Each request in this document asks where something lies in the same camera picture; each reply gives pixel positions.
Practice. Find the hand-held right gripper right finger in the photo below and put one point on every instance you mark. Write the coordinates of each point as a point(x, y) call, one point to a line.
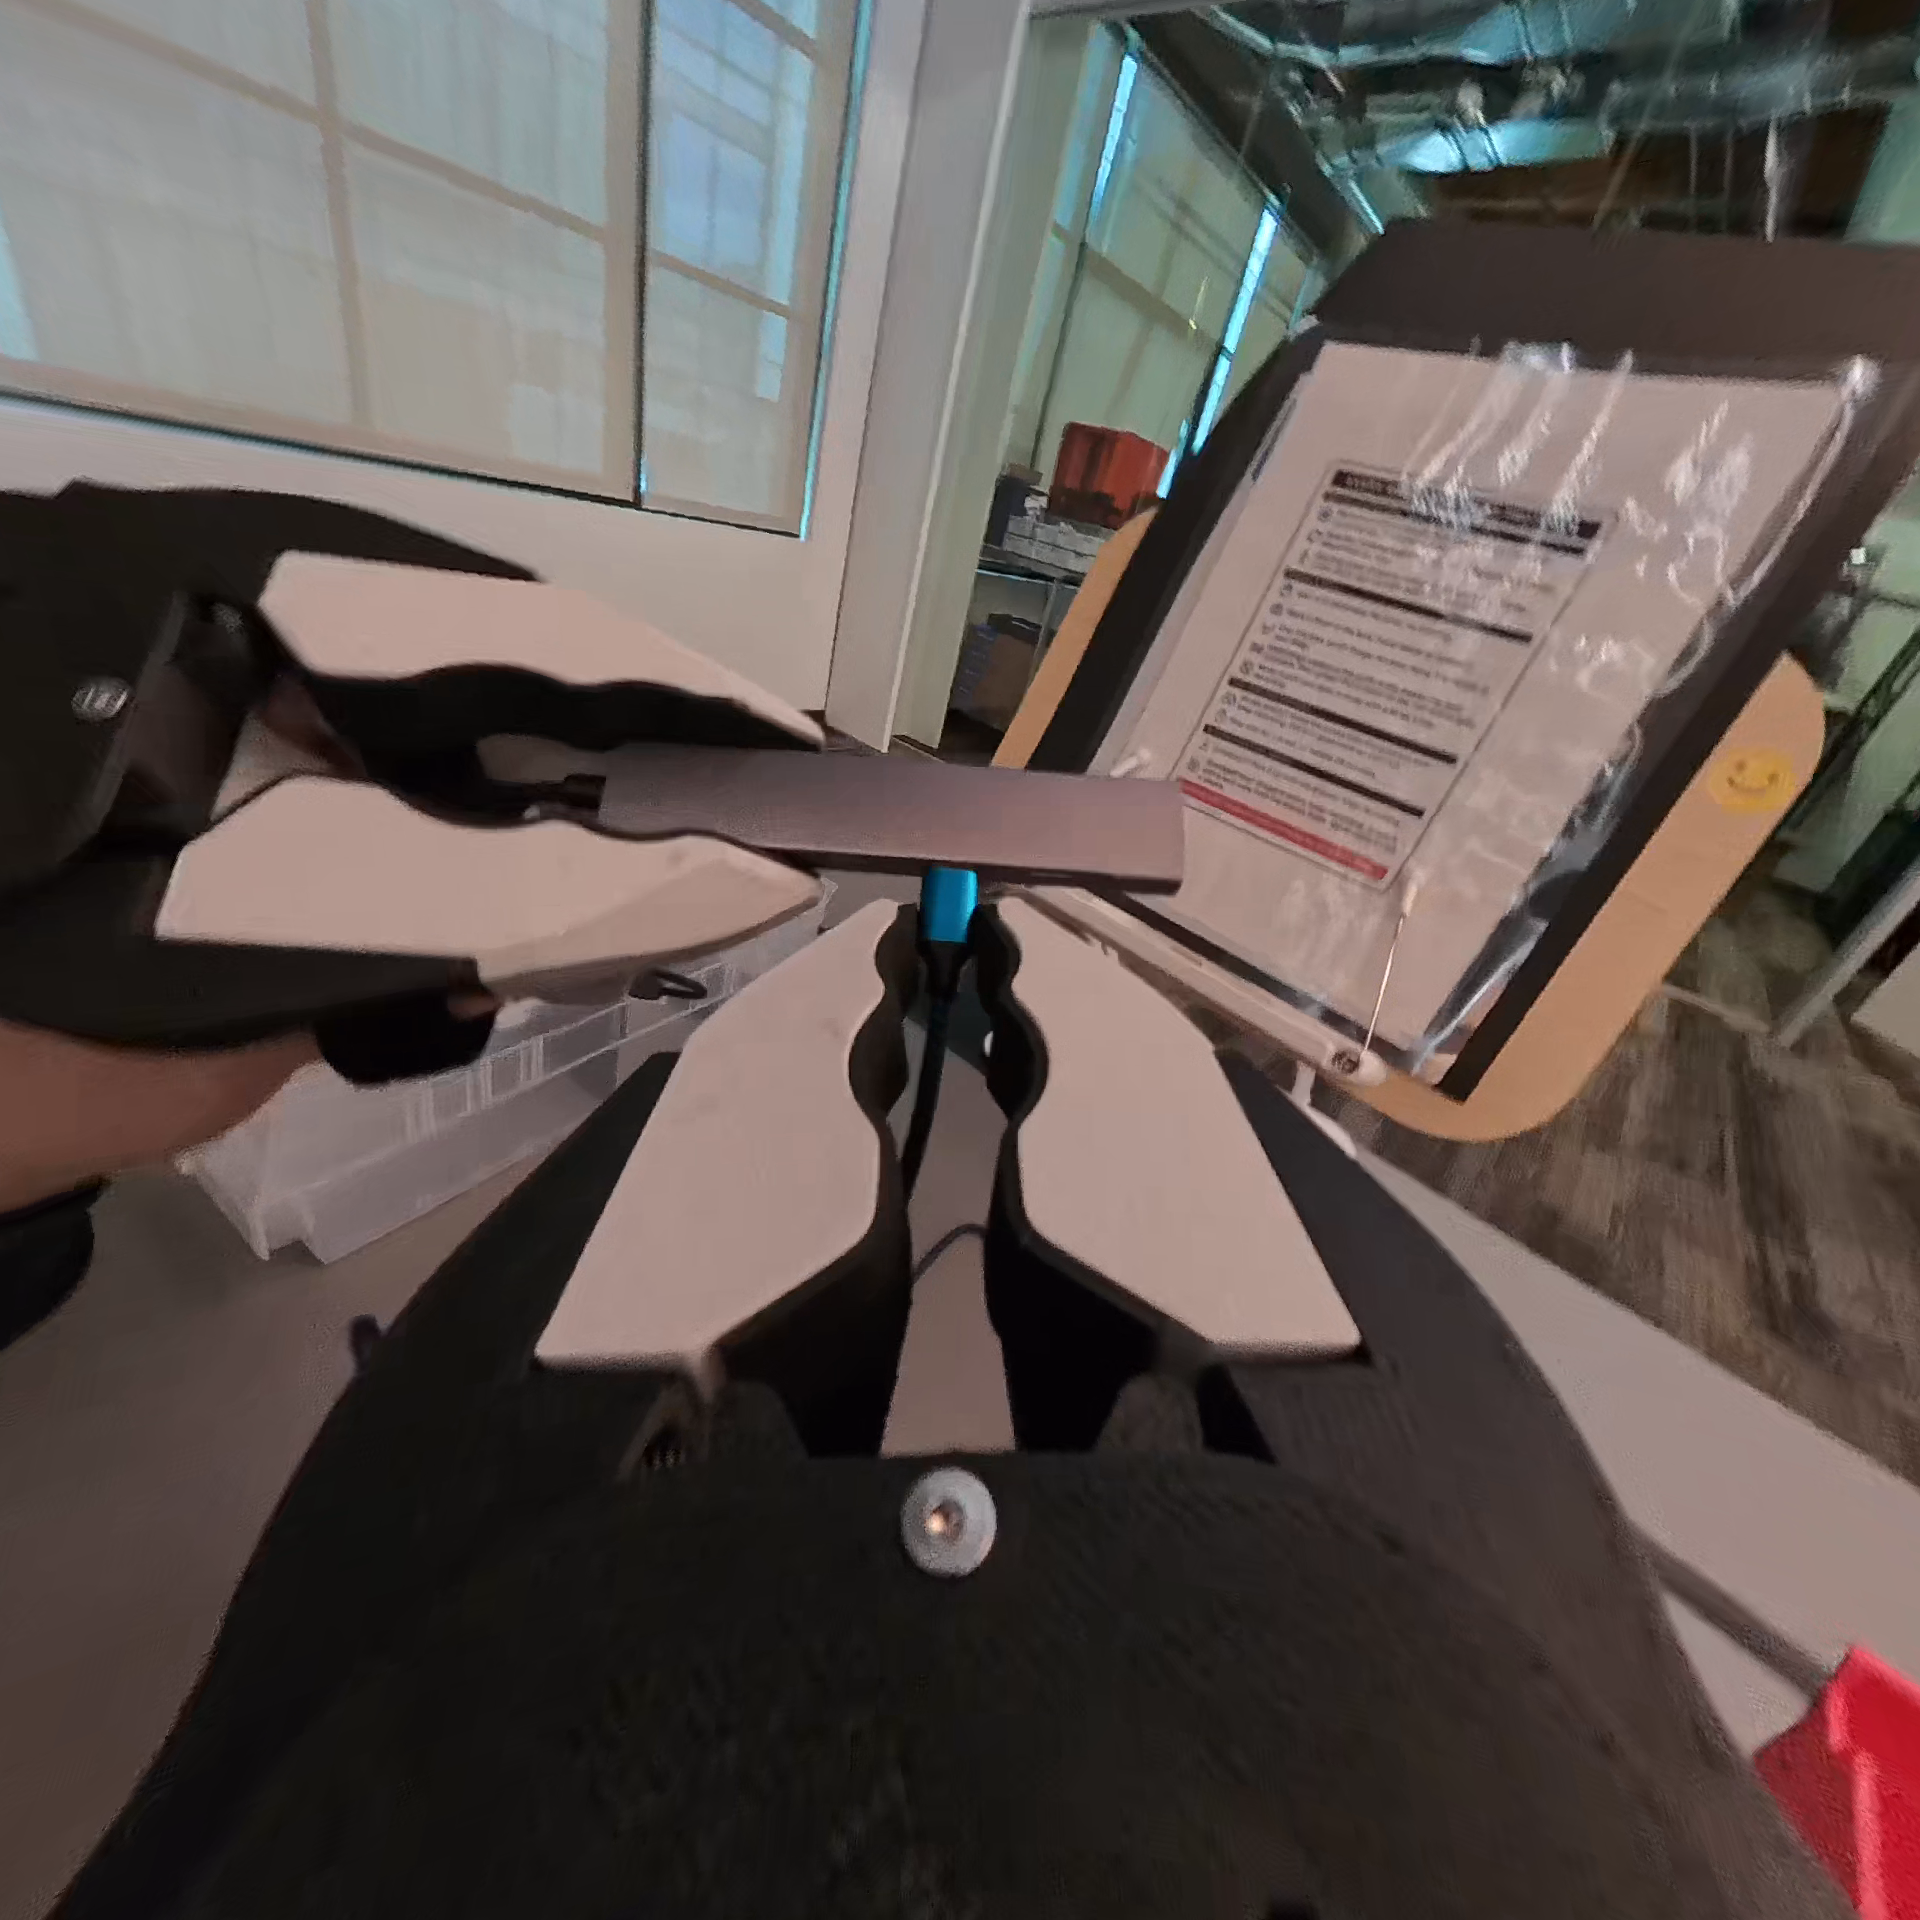
point(1171, 1201)

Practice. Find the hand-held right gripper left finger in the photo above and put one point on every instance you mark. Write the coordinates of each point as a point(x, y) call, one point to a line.
point(735, 1201)

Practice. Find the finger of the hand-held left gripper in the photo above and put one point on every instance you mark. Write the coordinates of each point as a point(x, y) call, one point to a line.
point(527, 646)
point(449, 884)

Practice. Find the clear plastic bin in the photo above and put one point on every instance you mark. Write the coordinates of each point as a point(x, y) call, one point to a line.
point(449, 1111)

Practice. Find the grey USB hub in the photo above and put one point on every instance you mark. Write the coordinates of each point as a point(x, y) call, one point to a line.
point(900, 819)

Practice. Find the red plastic bin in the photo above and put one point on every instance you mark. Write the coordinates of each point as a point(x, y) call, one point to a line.
point(1858, 1786)

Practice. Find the person's left hand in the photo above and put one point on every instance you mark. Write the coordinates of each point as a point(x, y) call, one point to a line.
point(133, 1111)

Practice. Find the white framed window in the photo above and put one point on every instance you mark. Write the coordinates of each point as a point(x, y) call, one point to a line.
point(375, 225)

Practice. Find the metal shelf rack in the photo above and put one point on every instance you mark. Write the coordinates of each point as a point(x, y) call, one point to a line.
point(1004, 630)

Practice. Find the red storage case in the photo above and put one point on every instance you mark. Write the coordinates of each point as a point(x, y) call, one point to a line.
point(1111, 473)

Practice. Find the yellow smiley sticker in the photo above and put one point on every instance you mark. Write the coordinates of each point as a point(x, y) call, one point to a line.
point(1752, 782)

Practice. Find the instruction sheet on stand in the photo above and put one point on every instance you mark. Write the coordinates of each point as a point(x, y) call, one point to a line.
point(1575, 286)

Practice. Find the silver insulated pipes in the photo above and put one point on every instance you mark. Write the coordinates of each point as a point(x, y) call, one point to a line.
point(1502, 134)

